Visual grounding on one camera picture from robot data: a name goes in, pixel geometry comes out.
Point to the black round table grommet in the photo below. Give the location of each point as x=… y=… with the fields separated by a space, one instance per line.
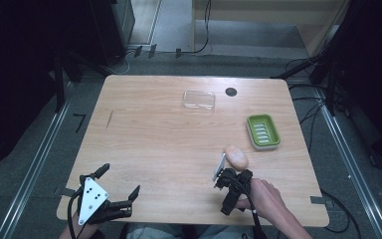
x=231 y=92

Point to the aluminium floor rail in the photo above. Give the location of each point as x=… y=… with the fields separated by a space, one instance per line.
x=33 y=166
x=354 y=166

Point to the person's right hand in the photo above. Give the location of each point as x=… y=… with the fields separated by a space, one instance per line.
x=262 y=199

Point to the clear plastic container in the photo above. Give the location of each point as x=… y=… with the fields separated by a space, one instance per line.
x=199 y=100

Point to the grey tape strip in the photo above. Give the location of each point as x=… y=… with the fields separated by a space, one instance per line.
x=64 y=191
x=318 y=199

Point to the person's legs in jeans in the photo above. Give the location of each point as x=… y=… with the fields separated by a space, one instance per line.
x=165 y=232

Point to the person's left hand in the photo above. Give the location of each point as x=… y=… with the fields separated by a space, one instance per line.
x=74 y=221

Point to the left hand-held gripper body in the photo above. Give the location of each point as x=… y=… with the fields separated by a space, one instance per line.
x=93 y=197

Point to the black cabinet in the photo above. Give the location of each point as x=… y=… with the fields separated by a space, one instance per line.
x=112 y=30

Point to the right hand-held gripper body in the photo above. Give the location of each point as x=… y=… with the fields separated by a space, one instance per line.
x=232 y=194

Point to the wooden shelf unit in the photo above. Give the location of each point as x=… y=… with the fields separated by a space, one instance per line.
x=262 y=20

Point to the green soap dish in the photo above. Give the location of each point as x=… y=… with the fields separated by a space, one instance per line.
x=263 y=131

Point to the peach soap bar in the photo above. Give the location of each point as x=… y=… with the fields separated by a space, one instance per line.
x=236 y=158

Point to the black metal stand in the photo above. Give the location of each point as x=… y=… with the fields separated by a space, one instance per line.
x=325 y=73
x=59 y=83

